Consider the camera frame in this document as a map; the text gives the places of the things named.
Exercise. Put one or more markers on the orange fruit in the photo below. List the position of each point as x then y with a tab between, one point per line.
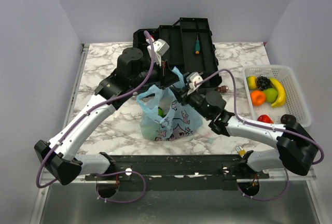
257	97

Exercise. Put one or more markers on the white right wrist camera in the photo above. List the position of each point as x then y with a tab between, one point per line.
193	82

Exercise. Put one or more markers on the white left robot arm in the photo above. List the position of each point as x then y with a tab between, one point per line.
59	154

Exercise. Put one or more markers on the black open toolbox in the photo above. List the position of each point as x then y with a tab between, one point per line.
181	37

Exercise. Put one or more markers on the yellow banana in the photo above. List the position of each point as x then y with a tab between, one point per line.
281	93

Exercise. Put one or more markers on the light blue printed plastic bag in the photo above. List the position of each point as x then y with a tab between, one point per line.
180	120

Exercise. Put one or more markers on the yellow lemon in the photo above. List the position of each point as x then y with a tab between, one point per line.
251	82

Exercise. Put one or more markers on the dark plum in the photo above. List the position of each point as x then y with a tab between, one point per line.
288	119

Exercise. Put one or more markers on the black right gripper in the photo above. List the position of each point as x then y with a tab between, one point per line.
181	94

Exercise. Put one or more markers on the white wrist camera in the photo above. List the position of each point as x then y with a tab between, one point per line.
160	48
193	82

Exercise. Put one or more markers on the white plastic fruit basket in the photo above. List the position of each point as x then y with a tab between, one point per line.
294	105

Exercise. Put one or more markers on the red strawberry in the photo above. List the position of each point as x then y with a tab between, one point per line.
265	119

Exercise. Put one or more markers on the yellow connector plug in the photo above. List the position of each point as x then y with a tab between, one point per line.
241	152

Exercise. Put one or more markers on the green orange screwdriver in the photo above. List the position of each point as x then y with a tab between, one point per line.
197	45

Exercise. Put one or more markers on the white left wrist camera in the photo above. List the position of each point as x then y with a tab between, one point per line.
160	48

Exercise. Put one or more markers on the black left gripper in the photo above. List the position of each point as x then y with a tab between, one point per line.
168	76

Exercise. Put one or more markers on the green pear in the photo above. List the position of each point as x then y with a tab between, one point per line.
271	95

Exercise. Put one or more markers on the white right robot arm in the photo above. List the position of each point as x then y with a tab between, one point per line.
291	145

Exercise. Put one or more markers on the brown small figurine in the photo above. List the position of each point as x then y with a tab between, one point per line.
222	89

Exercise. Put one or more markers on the dark purple grape bunch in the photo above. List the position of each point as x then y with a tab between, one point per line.
263	83

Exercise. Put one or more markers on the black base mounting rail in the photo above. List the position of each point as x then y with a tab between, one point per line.
176	172

